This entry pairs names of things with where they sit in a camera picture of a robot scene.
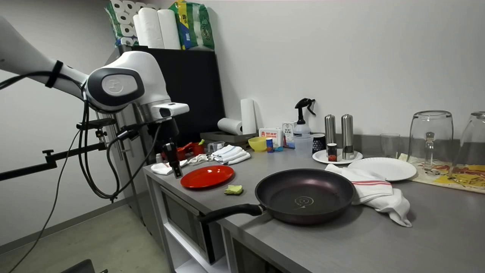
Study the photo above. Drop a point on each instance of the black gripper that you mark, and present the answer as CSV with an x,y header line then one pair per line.
x,y
168,138

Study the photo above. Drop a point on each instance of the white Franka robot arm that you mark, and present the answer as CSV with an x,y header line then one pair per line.
x,y
129,70

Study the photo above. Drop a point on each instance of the crumpled white cloth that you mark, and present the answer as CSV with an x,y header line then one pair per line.
x,y
160,168

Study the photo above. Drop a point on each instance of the red black clamp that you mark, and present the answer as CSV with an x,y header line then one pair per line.
x,y
191,150

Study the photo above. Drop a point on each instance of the red round plate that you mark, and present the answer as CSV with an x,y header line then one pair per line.
x,y
206,177

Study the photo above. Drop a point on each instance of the folded white towel blue stripes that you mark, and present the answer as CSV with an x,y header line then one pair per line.
x,y
229,153

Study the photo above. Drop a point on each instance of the dark grey tray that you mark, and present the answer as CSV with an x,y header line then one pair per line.
x,y
227,136

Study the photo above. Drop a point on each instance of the yellow green sponge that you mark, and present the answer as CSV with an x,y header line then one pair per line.
x,y
233,190

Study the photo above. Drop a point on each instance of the white paper towel roll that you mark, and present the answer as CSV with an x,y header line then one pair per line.
x,y
248,115
229,126

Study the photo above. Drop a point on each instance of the black tall cabinet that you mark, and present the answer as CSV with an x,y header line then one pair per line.
x,y
194,85

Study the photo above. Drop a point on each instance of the white sink counter unit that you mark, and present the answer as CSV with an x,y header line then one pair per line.
x,y
176,247

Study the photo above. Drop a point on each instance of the yellow bowl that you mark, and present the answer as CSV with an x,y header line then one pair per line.
x,y
257,144

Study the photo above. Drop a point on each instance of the small blue container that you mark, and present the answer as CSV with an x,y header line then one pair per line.
x,y
270,144

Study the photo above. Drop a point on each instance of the white printed box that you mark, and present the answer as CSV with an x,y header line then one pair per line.
x,y
288,132

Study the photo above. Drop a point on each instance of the clear spray bottle black nozzle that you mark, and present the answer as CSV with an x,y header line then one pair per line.
x,y
303,136

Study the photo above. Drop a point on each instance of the black floor object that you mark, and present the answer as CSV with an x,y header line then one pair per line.
x,y
80,267

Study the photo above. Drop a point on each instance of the white paper rolls pack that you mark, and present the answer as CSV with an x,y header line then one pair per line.
x,y
156,27

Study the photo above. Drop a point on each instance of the green packaged goods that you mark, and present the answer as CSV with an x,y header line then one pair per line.
x,y
197,24

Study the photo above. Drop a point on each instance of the small white plate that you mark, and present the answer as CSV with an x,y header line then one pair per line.
x,y
320,158

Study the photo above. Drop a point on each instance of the patterned paper towel pack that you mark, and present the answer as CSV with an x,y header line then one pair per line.
x,y
121,20

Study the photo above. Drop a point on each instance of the steel grinder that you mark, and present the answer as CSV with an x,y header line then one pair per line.
x,y
347,129
329,129

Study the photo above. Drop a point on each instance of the white towel red stripe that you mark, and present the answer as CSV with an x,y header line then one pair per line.
x,y
376,194

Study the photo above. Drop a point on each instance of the large white plate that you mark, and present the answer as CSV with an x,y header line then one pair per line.
x,y
383,168

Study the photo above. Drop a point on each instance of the upturned clear glass jar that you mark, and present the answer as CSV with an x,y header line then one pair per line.
x,y
430,136
473,141

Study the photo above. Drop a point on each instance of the colourful placemat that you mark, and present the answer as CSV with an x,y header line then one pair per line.
x,y
454,176

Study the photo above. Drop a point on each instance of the black bar camera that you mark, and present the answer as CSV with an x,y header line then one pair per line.
x,y
95,123

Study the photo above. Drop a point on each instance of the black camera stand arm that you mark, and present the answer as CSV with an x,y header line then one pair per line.
x,y
50,158

